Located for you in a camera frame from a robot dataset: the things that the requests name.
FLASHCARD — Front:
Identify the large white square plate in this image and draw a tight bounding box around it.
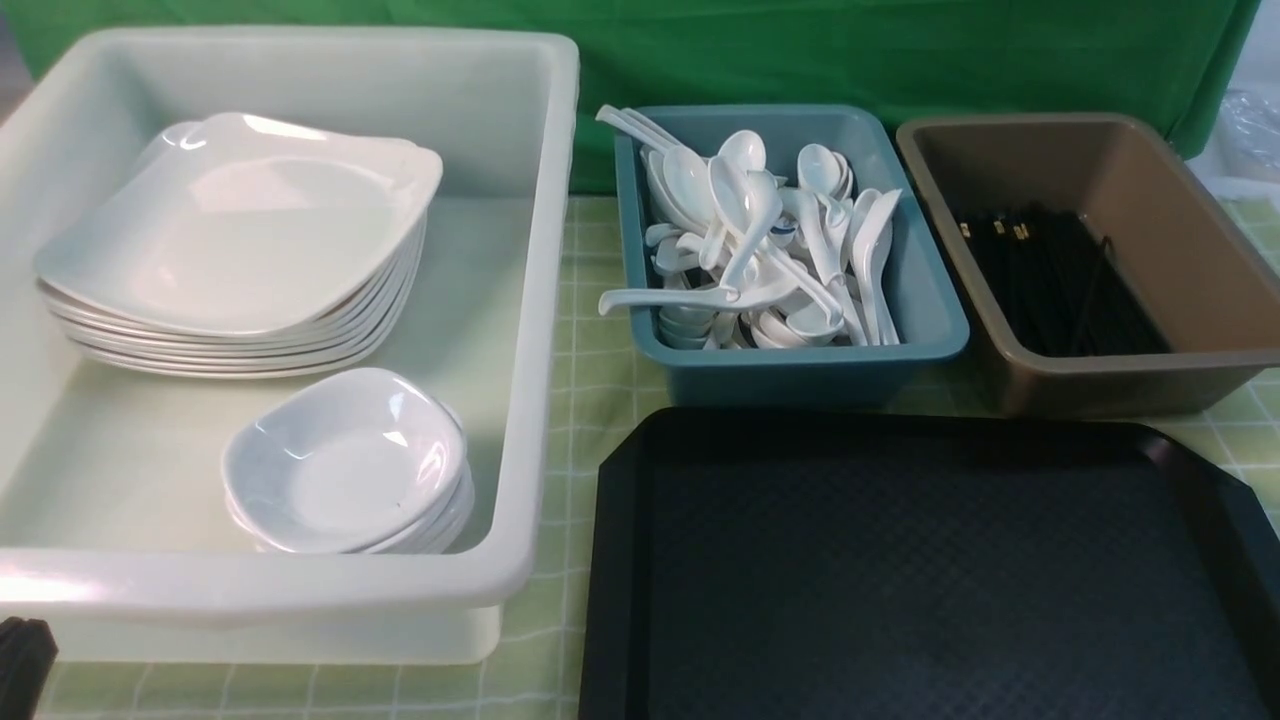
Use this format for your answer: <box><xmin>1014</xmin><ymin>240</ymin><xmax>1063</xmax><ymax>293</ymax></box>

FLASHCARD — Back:
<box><xmin>35</xmin><ymin>111</ymin><xmax>444</xmax><ymax>337</ymax></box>

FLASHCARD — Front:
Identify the teal plastic spoon bin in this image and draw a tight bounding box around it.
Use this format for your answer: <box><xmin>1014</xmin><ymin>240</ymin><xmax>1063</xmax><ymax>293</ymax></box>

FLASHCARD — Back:
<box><xmin>630</xmin><ymin>104</ymin><xmax>970</xmax><ymax>409</ymax></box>

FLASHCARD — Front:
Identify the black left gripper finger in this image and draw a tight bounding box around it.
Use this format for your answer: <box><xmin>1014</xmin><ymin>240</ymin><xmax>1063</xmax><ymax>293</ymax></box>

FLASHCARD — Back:
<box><xmin>1</xmin><ymin>618</ymin><xmax>59</xmax><ymax>720</ymax></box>

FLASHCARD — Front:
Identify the brown plastic chopstick bin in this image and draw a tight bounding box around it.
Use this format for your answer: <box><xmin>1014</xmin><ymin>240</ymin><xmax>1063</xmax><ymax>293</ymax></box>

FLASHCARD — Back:
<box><xmin>896</xmin><ymin>113</ymin><xmax>1277</xmax><ymax>418</ymax></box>

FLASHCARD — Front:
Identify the large white plastic tub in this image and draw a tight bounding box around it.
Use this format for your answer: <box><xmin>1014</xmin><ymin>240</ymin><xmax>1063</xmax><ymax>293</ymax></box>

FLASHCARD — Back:
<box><xmin>1</xmin><ymin>26</ymin><xmax>579</xmax><ymax>665</ymax></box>

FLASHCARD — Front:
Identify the green backdrop cloth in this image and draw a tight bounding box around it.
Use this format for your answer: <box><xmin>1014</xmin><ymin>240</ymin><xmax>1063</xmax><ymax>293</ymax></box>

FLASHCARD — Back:
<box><xmin>3</xmin><ymin>1</ymin><xmax>1260</xmax><ymax>193</ymax></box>

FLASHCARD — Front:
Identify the bundle of black chopsticks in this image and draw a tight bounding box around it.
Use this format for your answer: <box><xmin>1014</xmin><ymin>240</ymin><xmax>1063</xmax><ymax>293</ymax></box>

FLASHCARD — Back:
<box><xmin>956</xmin><ymin>202</ymin><xmax>1172</xmax><ymax>357</ymax></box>

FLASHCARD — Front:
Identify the stack of small white bowls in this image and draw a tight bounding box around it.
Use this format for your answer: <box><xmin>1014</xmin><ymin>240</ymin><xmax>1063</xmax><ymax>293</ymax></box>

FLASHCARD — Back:
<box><xmin>221</xmin><ymin>366</ymin><xmax>476</xmax><ymax>553</ymax></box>

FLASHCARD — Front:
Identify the pile of white spoons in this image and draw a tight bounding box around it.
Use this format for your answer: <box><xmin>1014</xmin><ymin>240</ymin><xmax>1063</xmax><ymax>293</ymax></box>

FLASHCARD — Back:
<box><xmin>596</xmin><ymin>105</ymin><xmax>902</xmax><ymax>350</ymax></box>

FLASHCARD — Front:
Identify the stack of white square plates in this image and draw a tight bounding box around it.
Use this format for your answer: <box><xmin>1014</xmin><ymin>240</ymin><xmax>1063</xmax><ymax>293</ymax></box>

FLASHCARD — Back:
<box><xmin>36</xmin><ymin>220</ymin><xmax>428</xmax><ymax>379</ymax></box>

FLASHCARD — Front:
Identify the black plastic serving tray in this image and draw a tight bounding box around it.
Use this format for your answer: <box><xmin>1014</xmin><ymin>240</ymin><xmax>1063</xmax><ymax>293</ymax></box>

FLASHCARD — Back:
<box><xmin>577</xmin><ymin>407</ymin><xmax>1279</xmax><ymax>719</ymax></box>

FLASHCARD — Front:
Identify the green checkered tablecloth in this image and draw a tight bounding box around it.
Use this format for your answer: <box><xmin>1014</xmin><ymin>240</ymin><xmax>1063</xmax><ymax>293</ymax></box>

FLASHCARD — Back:
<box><xmin>33</xmin><ymin>199</ymin><xmax>1277</xmax><ymax>719</ymax></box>

